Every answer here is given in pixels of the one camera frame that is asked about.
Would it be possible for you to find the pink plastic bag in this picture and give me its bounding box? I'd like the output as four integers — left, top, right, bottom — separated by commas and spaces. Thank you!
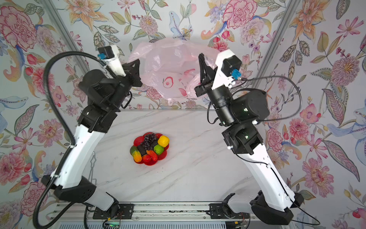
128, 38, 219, 105

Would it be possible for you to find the yellow bell pepper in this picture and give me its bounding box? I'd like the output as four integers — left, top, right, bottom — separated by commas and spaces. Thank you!
158, 135, 170, 148

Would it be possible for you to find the green yellow mango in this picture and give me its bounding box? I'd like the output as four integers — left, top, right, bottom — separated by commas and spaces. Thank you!
130, 146, 142, 163

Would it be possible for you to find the red orange pepper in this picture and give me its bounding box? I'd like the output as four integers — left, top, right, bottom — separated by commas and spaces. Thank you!
146, 150, 158, 162

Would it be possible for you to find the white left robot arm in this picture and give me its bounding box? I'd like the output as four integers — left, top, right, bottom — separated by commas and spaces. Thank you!
42, 60, 142, 215

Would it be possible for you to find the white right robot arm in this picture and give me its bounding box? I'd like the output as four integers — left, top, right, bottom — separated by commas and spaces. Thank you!
194, 50, 304, 225

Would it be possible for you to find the red flower-shaped plate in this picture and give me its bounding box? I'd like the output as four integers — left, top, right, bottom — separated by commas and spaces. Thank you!
129, 132, 170, 166

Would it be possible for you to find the dark purple grape bunch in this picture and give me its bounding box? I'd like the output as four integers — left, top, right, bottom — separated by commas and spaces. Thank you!
141, 133, 158, 150

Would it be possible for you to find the dark eggplant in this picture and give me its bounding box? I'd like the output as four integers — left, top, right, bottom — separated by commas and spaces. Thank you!
137, 145, 147, 157

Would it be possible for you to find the green lime fruit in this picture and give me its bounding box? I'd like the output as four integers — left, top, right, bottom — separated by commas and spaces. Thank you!
153, 145, 165, 155

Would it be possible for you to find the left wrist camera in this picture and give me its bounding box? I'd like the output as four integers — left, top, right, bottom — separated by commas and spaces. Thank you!
97, 45, 125, 76

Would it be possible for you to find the aluminium frame post left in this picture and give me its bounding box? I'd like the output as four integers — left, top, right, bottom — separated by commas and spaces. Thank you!
40, 0, 89, 74

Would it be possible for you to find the aluminium frame post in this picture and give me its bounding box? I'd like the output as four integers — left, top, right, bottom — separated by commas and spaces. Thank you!
252, 0, 301, 88
40, 0, 89, 74

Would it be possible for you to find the thin black right cable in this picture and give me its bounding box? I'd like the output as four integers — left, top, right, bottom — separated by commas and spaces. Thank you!
207, 75, 321, 226

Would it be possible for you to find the black corrugated cable conduit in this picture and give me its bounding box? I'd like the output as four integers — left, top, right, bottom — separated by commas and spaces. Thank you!
32, 51, 115, 229

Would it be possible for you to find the aluminium frame post right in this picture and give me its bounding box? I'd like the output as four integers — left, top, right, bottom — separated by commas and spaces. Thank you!
252, 0, 301, 88

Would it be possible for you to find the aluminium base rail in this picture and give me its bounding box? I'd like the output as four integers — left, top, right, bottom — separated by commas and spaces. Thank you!
45, 200, 295, 229

